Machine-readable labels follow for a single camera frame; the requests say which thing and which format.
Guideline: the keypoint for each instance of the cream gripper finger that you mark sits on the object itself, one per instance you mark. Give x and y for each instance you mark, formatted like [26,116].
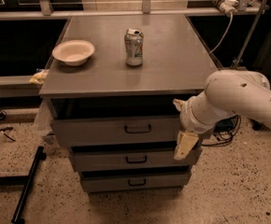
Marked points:
[185,143]
[179,104]

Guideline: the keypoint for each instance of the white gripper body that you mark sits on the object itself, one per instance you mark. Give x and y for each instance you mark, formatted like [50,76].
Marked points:
[189,119]

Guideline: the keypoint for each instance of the grey top drawer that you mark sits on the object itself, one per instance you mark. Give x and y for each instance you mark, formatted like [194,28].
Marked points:
[116,131]

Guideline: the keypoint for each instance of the grey drawer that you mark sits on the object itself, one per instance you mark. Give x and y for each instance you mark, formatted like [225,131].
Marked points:
[130,159]
[116,131]
[141,181]

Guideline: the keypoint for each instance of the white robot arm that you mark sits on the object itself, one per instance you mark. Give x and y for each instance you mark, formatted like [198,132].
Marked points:
[226,93]

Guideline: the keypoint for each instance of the grey drawer cabinet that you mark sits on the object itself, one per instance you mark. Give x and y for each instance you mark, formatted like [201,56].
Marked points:
[175,66]

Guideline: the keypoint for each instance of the grey bottom drawer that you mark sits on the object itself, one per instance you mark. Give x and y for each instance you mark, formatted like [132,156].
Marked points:
[141,181]

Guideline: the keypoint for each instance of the grey middle drawer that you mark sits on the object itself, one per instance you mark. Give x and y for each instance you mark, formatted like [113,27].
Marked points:
[130,159]

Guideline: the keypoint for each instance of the silver soda can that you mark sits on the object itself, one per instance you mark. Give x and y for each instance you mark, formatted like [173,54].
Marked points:
[133,41]

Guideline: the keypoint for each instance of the white power strip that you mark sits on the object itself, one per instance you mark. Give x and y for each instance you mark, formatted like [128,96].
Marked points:
[227,7]

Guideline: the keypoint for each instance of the white paper bowl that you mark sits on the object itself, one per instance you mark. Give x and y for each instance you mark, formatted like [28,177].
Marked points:
[73,52]

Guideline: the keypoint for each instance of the clear plastic bag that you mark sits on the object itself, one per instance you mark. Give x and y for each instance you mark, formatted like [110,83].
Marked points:
[42,123]

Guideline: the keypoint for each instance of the yellow crumpled wrapper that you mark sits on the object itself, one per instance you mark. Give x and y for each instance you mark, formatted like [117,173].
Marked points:
[39,77]

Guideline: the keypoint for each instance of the black metal stand leg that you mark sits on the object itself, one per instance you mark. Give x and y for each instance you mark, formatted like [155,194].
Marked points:
[39,156]

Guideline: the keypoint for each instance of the metal railing frame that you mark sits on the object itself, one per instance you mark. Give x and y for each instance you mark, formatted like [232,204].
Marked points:
[62,9]

